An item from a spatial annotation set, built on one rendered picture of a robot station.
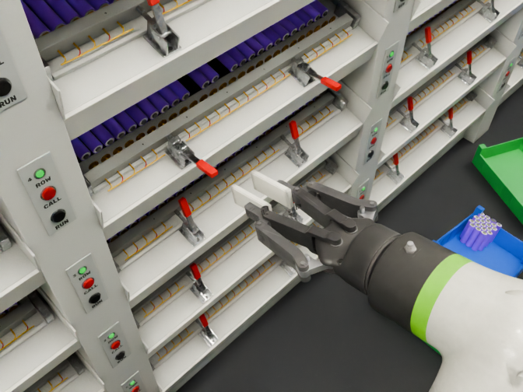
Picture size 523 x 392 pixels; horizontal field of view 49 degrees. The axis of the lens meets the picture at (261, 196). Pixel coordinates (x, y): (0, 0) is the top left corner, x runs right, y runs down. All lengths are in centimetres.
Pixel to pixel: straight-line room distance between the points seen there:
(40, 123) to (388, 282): 40
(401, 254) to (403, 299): 4
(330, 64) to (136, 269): 48
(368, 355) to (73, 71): 109
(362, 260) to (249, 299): 82
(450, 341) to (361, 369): 97
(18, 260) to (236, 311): 70
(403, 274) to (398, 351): 99
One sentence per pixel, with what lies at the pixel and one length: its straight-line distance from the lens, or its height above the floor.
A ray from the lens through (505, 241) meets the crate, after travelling 181.
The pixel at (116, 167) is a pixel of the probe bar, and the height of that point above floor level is 79.
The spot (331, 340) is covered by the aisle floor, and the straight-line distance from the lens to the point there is 155.
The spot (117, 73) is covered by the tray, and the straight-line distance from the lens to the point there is 71.
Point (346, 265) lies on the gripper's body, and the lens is 62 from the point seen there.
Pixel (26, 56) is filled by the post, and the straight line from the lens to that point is 61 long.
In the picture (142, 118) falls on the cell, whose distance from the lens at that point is 88.
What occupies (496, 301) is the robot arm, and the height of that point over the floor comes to 94.
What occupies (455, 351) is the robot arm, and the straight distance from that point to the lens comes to 56.
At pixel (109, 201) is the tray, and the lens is 83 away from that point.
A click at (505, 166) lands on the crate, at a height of 0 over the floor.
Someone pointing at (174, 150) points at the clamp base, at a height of 78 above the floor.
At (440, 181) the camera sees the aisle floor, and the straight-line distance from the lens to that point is 193.
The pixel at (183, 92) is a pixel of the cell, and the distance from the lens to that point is 92.
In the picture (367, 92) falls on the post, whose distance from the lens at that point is 119.
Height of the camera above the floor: 139
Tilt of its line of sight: 50 degrees down
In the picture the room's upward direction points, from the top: straight up
